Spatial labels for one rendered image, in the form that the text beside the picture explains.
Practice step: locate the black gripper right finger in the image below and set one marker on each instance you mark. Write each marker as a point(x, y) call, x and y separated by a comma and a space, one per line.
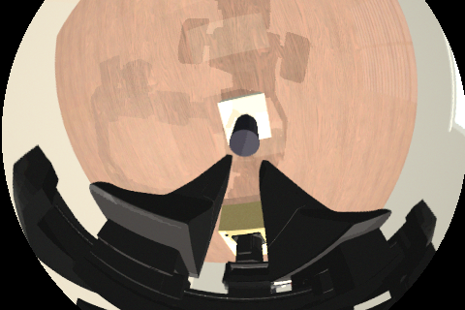
point(299, 229)

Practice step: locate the white square block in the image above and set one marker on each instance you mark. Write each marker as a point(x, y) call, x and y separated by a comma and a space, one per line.
point(248, 104)

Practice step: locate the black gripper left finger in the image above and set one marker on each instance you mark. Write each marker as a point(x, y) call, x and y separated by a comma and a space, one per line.
point(183, 219)

